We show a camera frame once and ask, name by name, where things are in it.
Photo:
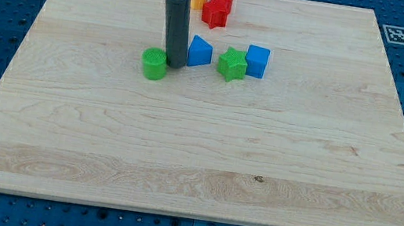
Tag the fiducial marker tag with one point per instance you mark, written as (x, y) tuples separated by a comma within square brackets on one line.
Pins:
[(394, 34)]

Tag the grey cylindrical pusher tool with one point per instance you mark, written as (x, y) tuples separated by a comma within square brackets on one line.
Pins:
[(177, 32)]

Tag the blue triangle block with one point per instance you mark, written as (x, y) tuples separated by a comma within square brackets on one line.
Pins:
[(200, 52)]

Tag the green star block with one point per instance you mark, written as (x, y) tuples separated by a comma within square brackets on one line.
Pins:
[(232, 64)]

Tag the green cylinder block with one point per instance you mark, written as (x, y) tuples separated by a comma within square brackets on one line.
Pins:
[(154, 63)]

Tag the wooden board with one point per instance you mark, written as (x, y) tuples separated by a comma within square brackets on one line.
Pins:
[(318, 141)]

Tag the blue cube block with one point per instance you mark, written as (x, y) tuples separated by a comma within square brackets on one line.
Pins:
[(257, 59)]

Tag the red star block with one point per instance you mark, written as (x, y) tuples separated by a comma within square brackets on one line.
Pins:
[(214, 14)]

